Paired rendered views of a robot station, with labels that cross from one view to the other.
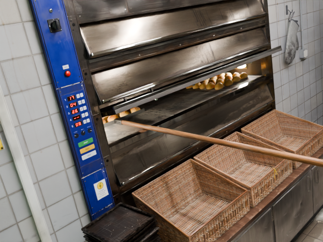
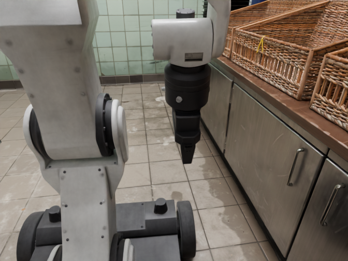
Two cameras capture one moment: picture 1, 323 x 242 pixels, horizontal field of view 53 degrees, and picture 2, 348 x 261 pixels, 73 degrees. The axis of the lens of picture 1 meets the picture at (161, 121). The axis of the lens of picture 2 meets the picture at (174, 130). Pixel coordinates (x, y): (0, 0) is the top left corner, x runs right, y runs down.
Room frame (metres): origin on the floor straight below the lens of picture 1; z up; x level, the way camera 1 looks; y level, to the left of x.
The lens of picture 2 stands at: (2.18, -1.68, 0.86)
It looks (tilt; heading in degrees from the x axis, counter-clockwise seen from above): 29 degrees down; 121
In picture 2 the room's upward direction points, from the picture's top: straight up
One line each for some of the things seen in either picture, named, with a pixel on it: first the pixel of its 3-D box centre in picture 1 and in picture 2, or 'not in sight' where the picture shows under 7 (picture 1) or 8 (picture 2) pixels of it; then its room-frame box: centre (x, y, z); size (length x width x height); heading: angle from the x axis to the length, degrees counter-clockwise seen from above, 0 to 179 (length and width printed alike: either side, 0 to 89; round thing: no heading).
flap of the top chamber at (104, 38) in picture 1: (194, 18); not in sight; (2.37, -0.36, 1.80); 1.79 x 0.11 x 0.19; 129
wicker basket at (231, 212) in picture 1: (191, 201); (252, 25); (1.80, -0.09, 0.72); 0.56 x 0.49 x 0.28; 129
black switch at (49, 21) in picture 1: (55, 19); not in sight; (1.66, 0.42, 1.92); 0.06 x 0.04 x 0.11; 129
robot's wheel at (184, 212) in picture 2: not in sight; (185, 228); (1.91, -1.15, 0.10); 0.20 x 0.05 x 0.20; 126
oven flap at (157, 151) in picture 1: (209, 123); not in sight; (2.37, -0.36, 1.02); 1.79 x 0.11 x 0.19; 129
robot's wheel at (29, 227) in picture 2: not in sight; (38, 240); (1.49, -1.46, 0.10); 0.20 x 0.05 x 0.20; 126
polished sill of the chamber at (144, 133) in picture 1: (204, 105); not in sight; (2.39, -0.35, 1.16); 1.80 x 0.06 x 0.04; 129
